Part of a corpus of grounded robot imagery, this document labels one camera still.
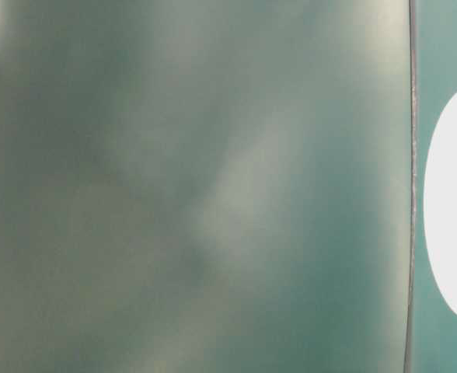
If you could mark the white round bowl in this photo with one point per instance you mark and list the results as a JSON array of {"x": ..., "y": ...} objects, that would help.
[{"x": 440, "y": 203}]

